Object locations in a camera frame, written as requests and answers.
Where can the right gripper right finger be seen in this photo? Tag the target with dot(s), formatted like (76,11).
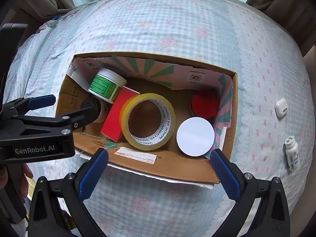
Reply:
(240,187)

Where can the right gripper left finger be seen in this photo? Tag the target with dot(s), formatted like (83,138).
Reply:
(77,187)

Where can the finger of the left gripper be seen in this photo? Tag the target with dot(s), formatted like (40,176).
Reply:
(89,111)
(23,105)

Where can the white black Metal DX jar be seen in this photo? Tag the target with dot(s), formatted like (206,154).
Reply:
(103,108)

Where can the white jar green label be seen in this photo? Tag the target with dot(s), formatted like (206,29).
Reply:
(106,85)

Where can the white pill bottle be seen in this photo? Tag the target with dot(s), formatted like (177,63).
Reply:
(292,153)

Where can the pale green jar white lid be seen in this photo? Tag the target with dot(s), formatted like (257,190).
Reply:
(195,136)

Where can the white earbuds case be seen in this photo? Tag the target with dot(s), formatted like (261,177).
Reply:
(281,108)

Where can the red lid jar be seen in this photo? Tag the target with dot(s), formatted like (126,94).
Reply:
(205,103)

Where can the person's left hand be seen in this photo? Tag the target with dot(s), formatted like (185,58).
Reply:
(26,173)

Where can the red box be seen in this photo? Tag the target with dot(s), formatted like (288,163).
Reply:
(111,127)

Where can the cardboard box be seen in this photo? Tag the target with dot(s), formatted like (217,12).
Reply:
(177,80)

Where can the yellow tape roll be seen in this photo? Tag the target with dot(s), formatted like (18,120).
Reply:
(147,121)

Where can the checkered floral bedspread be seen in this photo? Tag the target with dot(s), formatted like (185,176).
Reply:
(269,67)

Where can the brown left curtain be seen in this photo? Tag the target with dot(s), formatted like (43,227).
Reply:
(38,11)

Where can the brown curtain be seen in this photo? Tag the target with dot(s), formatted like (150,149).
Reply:
(293,15)
(38,11)

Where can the brown right curtain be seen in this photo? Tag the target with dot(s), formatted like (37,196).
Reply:
(293,15)

